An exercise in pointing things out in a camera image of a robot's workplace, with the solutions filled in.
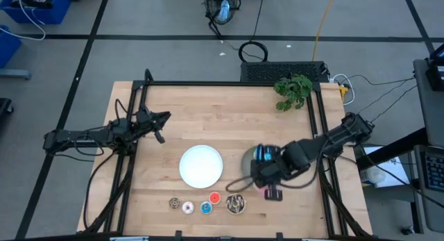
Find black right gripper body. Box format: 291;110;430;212
249;160;289;190

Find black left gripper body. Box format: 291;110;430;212
135;104;163;134

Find large pink frosted donut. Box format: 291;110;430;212
253;183;278;199

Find large chocolate sprinkled donut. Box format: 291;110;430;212
225;193;247;215

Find grey round plate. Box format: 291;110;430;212
240;145;278;187

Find white round plate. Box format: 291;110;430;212
178;144;224;190

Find green potted plant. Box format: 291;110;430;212
273;73;314;113

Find black keyboard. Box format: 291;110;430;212
239;60;330;83
424;151;444;192

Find black floor fan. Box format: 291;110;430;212
203;0;243;26

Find blue plastic bin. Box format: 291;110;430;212
0;24;23;69
0;0;72;26

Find grey side desk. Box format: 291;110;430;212
411;58;444;235

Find black aluminium table frame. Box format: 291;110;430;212
82;68;373;241

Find coiled black cable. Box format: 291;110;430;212
237;40;269;63

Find white looped cable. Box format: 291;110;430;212
330;73;357;107

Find yellow cable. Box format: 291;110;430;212
311;0;338;62

